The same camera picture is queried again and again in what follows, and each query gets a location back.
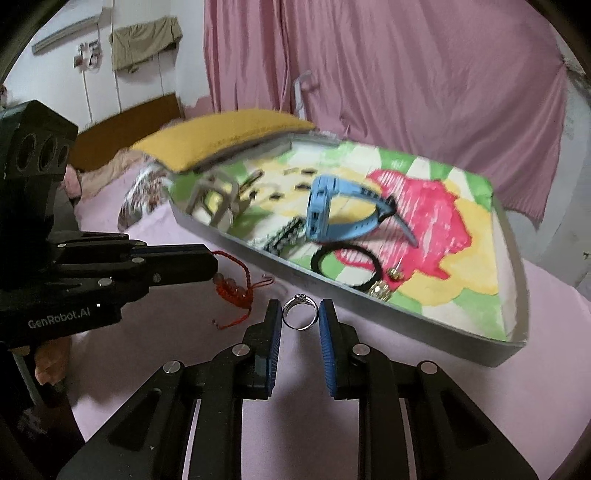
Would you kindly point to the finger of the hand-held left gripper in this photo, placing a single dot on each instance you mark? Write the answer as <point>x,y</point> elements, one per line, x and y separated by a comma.
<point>138,282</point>
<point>184,257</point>

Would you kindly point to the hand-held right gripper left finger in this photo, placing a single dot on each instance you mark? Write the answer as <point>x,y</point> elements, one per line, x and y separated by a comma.
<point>274,341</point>

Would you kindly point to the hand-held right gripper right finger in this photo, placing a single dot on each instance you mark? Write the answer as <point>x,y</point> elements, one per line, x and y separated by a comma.
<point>328,341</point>

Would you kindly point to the beige hair claw clip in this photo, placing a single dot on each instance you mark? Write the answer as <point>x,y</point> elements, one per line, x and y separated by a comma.
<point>217,198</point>

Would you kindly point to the gold earrings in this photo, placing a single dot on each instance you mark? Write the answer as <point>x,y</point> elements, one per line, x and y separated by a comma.
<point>381,288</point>

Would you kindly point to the blue smartwatch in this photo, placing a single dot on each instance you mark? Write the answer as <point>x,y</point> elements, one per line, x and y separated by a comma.
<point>318,212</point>

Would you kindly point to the grey tray with coloured drawing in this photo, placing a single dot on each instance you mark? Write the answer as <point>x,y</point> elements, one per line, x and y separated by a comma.
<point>415,240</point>

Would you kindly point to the peach blanket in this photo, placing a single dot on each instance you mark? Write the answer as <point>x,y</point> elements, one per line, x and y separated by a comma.
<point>101,173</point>

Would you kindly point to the floral satin pillow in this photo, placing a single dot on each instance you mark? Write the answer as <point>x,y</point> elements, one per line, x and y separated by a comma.
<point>143,194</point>

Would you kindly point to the wooden headboard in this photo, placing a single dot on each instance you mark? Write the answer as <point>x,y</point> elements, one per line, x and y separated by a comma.
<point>124,124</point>

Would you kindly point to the yellow pillow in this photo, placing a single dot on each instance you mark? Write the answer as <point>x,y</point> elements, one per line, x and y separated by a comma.
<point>221,134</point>

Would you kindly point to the pink bed sheet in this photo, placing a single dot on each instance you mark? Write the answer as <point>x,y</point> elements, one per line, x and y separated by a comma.
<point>461,415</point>

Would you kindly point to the olive hanging cloth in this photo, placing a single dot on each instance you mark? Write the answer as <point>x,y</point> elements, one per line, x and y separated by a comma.
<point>143,41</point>

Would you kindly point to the pink curtain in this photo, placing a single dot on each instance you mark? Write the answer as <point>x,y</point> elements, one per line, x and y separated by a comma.
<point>392,69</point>

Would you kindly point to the small wall photos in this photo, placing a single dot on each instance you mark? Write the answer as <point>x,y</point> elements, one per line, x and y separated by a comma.
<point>87,55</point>

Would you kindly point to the white wall conduit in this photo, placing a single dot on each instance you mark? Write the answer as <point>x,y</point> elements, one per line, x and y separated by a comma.
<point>60,34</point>

